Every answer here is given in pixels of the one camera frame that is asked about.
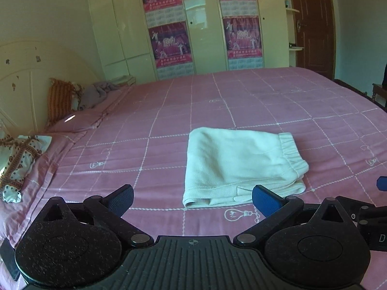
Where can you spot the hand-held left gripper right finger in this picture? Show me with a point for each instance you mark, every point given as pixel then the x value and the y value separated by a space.
pixel 266 202

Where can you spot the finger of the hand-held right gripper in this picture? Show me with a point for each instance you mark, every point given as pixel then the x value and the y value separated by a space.
pixel 382 183
pixel 352 207

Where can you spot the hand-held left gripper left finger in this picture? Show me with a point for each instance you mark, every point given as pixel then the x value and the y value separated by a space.
pixel 122 199

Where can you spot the pale green pants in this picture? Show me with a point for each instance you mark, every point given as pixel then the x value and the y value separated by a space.
pixel 235 163

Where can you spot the pink pillow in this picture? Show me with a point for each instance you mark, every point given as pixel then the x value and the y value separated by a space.
pixel 87 116

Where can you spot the dark wooden chair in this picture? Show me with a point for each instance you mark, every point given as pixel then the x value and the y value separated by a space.
pixel 379 93

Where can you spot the pink checked bedspread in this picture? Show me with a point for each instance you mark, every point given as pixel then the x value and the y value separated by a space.
pixel 169 120

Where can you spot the grey crumpled cloth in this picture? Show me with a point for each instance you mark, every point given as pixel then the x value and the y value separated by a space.
pixel 96 92

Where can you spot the patterned white brown cloth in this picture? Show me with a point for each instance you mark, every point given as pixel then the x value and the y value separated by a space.
pixel 18 163

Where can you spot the orange striped pillow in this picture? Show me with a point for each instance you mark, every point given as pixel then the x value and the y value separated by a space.
pixel 60 99

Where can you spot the cream headboard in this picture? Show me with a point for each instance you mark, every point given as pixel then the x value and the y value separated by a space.
pixel 27 78

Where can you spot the cream wardrobe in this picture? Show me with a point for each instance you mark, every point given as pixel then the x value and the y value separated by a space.
pixel 127 30

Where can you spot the brown wooden door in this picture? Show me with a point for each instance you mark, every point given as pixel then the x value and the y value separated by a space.
pixel 313 21

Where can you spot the cream corner shelf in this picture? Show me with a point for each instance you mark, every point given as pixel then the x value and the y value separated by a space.
pixel 291 12

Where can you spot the large purple wall poster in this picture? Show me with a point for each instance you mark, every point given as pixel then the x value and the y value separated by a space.
pixel 243 40
pixel 170 46

